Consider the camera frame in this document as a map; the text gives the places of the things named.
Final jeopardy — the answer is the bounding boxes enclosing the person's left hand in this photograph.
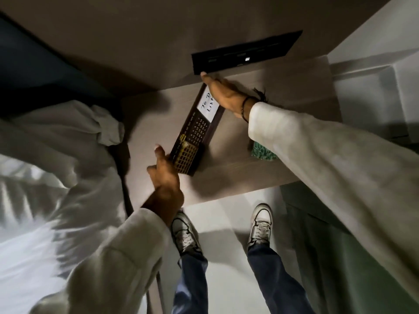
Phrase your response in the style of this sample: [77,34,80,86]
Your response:
[141,145,185,226]

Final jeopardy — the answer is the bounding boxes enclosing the person's right hand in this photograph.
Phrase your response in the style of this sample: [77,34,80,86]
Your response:
[200,71,260,119]

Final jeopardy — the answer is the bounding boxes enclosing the dark wooden desk calendar board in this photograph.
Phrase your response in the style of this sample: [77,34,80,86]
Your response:
[169,83,227,177]

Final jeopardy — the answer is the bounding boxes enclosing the person's left forearm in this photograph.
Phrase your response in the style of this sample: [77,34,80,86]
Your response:
[29,207,173,314]

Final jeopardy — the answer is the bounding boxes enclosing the person's right forearm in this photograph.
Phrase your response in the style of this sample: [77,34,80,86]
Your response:
[248,101,419,305]

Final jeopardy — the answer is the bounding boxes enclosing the person's left white sneaker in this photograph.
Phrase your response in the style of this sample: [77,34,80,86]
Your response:
[170,209,204,258]

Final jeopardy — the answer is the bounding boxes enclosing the person's white sneaker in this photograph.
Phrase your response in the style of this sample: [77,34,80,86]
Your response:
[247,203,274,251]
[170,209,204,258]

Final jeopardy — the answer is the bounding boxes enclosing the green textured sponge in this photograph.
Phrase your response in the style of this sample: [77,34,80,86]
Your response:
[251,140,279,162]

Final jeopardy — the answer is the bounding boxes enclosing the white pillow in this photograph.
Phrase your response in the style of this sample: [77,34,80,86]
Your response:
[0,100,127,193]

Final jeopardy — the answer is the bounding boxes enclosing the person's right white sneaker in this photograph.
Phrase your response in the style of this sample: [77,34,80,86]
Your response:
[247,203,274,251]

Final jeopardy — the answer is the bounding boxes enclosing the person's left leg blue jeans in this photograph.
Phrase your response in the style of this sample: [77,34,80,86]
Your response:
[172,253,210,314]

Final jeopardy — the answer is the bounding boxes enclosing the person's leg blue jeans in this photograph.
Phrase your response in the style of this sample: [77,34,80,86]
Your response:
[172,253,210,314]
[246,243,315,314]

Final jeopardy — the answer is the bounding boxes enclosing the dark padded headboard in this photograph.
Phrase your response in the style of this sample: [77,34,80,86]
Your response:
[0,12,122,119]

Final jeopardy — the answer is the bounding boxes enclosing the white bed sheet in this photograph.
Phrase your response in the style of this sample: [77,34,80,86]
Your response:
[0,154,133,314]

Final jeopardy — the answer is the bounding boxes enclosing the person's right leg blue jeans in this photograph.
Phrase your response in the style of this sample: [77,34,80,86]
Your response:
[246,243,315,314]

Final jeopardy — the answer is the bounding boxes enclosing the green cabinet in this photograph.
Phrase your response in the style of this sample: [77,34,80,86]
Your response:
[280,182,419,314]

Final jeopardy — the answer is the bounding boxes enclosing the black beaded bracelet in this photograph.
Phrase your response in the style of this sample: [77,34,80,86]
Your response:
[240,88,268,124]

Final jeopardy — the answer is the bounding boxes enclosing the black wall socket panel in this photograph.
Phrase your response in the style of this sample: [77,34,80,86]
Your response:
[191,30,304,76]

